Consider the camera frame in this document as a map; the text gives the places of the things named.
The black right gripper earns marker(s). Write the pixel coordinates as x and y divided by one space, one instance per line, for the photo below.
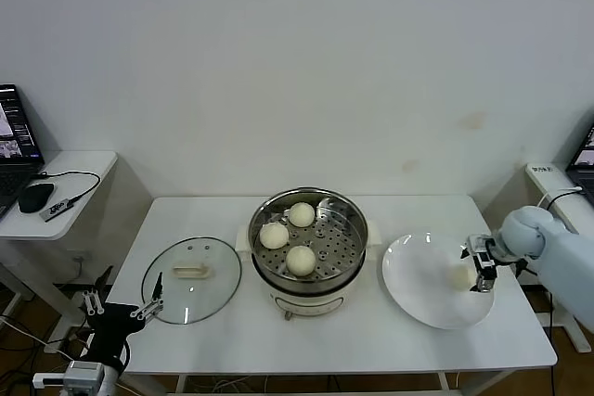
482 244

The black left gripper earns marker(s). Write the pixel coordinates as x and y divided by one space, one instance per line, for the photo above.
113 324

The white steamed baozi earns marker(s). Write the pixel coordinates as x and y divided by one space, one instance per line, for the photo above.
301 214
300 260
274 235
458 276

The round glass pot lid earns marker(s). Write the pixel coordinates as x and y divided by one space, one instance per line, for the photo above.
204 275

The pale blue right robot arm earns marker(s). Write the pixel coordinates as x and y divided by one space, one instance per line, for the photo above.
561 252

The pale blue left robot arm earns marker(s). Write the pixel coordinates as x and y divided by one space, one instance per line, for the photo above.
109 382

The perforated steel steamer basket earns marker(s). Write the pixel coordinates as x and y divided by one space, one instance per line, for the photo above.
341 264

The round white plate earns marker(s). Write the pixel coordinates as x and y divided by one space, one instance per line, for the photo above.
413 266

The white side table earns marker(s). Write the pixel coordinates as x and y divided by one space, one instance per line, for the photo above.
88 162
538 182

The small grey printed device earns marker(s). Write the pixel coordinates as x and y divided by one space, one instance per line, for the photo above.
56 208

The small printed table label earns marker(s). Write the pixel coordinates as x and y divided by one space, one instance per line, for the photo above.
541 169

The black computer mouse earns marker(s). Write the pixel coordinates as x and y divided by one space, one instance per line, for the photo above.
36 197

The black open laptop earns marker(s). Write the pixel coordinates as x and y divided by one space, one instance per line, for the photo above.
14 136
584 155

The cream electric cooker base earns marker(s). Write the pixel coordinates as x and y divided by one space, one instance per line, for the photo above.
306 298

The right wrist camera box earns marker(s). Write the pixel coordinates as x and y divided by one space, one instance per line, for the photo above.
485 260

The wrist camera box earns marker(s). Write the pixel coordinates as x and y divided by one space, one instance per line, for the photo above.
485 260
83 374

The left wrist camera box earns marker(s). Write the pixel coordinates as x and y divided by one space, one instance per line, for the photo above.
83 374

